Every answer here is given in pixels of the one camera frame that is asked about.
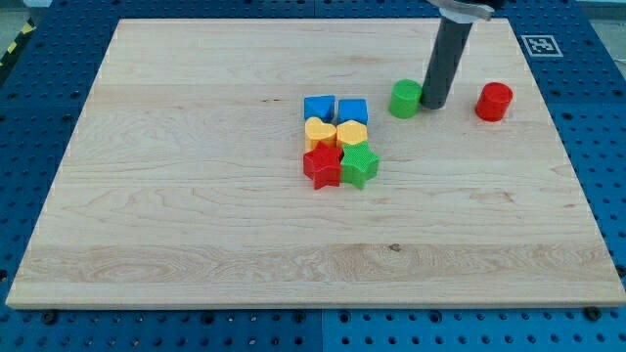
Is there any silver metal rod mount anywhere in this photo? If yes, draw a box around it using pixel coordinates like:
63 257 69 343
426 0 506 23

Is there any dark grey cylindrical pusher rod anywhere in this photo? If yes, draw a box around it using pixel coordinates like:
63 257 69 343
421 17 472 110

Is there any green cylinder block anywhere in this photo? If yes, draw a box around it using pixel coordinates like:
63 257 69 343
388 79 422 119

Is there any blue cube block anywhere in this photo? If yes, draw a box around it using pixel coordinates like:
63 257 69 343
337 99 369 125

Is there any red cylinder block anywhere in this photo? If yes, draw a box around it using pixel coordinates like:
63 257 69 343
474 82 514 122

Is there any white fiducial marker tag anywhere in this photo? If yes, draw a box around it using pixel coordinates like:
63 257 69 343
521 34 562 58

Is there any yellow hexagon block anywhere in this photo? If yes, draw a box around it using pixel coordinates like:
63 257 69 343
336 120 368 148

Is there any blue pentagon block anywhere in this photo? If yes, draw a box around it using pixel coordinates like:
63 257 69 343
303 95 335 123

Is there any green star block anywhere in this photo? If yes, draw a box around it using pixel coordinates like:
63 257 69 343
340 141 380 190

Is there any yellow heart block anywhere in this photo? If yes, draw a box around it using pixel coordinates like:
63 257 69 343
304 116 336 152

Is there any red star block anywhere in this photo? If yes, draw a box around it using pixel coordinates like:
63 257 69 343
303 143 343 190

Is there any light wooden board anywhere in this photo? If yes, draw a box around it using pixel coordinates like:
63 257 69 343
7 19 625 310

